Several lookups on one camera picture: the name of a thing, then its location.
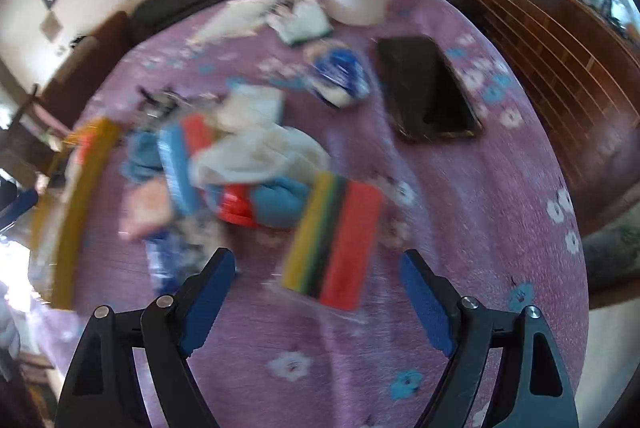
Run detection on blue floral tissue pack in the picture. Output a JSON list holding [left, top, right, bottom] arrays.
[[143, 214, 230, 295]]

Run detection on pink tissue pack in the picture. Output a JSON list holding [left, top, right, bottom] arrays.
[[118, 176, 174, 241]]

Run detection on small blue cloth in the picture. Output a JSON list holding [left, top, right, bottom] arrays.
[[120, 130, 163, 185]]

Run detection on yellow red sponge pack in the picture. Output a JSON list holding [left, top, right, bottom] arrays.
[[278, 171, 385, 313]]

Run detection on blue cloth with red bag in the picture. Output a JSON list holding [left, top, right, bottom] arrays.
[[203, 177, 310, 230]]

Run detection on blue red sponge pack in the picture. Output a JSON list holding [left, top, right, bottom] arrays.
[[157, 112, 215, 217]]

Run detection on white towel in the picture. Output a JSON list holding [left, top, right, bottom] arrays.
[[189, 125, 331, 188]]

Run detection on white tissue pack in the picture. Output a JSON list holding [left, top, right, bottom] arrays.
[[216, 84, 285, 133]]

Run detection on yellow edged cardboard tray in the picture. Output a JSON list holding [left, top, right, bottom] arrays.
[[28, 116, 120, 310]]

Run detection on brown armchair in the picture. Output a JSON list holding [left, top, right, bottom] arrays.
[[35, 11, 132, 131]]

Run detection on black smartphone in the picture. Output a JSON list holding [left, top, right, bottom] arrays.
[[375, 35, 483, 142]]

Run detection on purple floral tablecloth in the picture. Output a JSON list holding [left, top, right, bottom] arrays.
[[29, 0, 591, 428]]

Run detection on wooden sideboard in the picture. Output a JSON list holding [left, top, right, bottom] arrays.
[[476, 0, 639, 228]]

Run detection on blue white tissue bag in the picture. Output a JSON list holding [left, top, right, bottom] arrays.
[[303, 40, 370, 110]]

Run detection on white paper booklet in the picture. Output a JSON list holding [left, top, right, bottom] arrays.
[[186, 0, 278, 45]]

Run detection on white work glove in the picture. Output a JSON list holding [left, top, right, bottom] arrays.
[[266, 0, 333, 46]]

